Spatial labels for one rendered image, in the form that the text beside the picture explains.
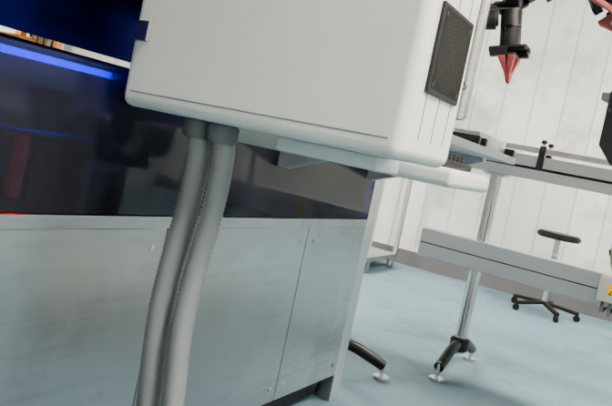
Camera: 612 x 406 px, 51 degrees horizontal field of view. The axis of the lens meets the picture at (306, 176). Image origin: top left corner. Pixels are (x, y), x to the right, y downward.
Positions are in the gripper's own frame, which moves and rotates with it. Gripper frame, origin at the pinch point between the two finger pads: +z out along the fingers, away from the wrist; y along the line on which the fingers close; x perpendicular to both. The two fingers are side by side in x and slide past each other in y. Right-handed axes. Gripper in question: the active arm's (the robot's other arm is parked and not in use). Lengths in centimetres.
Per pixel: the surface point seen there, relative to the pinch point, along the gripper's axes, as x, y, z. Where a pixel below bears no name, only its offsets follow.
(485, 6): 85, -18, 6
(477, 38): 85, -17, 11
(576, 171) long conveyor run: -82, -7, 19
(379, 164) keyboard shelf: 93, -6, 31
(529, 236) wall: -328, 59, 53
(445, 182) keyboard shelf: 86, -13, 33
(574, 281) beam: -85, -8, 61
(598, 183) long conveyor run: -82, -15, 23
